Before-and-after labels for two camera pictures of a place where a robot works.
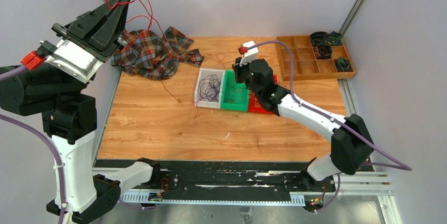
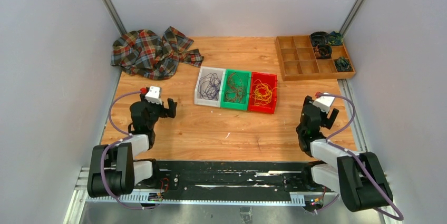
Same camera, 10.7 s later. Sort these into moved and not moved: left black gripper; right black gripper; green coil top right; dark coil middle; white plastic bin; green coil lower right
Moved: right black gripper; left black gripper
Not moved: dark coil middle; green coil lower right; white plastic bin; green coil top right
